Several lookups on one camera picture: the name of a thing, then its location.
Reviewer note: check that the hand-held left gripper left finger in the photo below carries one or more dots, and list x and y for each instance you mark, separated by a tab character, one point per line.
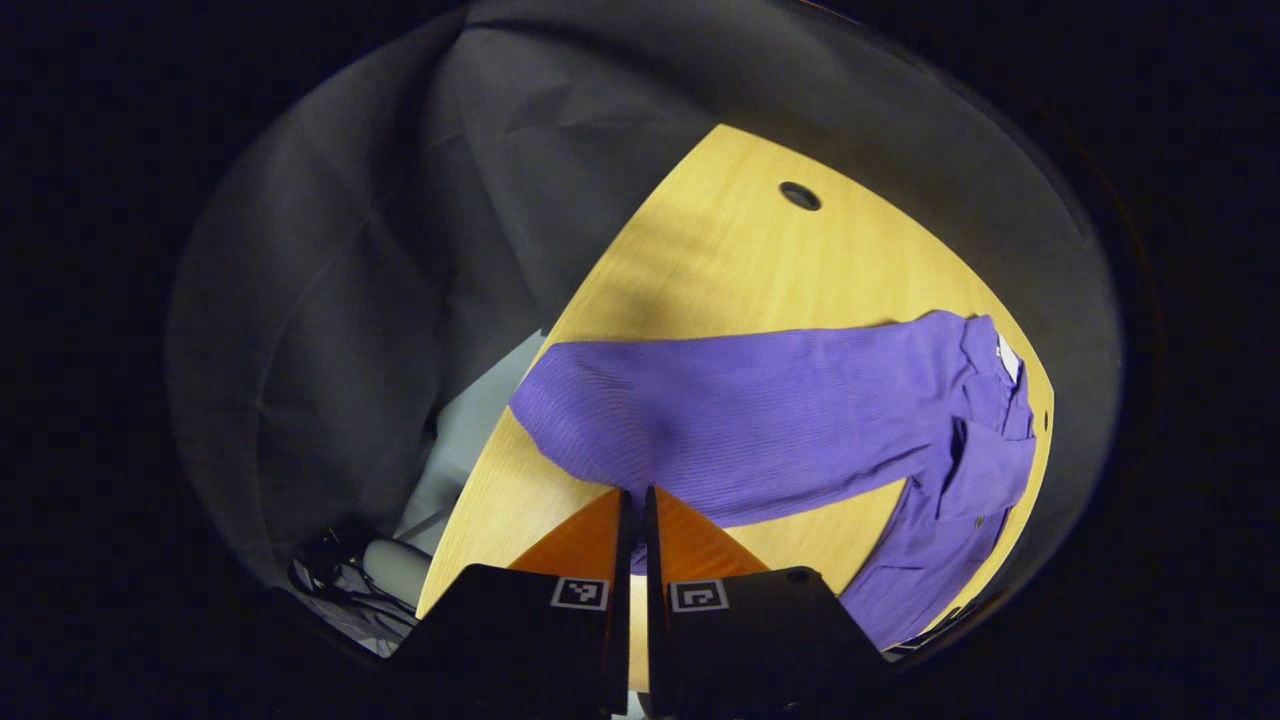
530	650

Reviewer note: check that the white rounded object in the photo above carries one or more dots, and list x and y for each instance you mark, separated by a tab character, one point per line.
395	568

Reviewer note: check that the black backdrop cloth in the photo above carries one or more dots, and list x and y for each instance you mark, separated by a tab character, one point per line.
350	300

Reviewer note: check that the purple knit cardigan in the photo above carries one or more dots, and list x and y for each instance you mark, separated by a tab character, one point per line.
750	420

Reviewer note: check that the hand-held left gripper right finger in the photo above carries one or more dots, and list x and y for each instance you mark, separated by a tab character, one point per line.
750	650

